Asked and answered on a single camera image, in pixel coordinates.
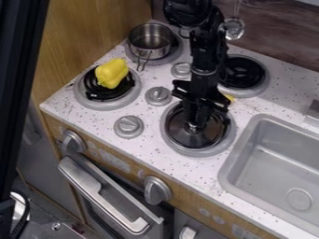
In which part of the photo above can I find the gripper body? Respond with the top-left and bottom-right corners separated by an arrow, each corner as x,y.
171,74 -> 232,117

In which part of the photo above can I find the toy sink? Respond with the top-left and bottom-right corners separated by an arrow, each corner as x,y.
216,113 -> 319,238

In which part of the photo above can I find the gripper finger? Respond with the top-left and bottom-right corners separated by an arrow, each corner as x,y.
198,106 -> 218,128
182,102 -> 198,127

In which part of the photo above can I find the silver lid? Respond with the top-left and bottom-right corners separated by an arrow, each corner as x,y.
165,106 -> 229,149

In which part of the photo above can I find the clear glass toy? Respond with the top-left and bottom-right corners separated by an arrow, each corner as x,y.
220,0 -> 247,42

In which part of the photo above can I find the yellow toy pepper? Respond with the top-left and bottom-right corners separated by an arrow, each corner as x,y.
93,58 -> 132,90

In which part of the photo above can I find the small yellow toy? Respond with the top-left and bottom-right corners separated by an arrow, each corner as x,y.
223,93 -> 237,104

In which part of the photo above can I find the silver pot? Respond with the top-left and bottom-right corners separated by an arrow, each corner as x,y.
125,21 -> 177,73

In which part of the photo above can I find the toy stove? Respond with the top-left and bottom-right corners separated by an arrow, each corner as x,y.
72,21 -> 272,159

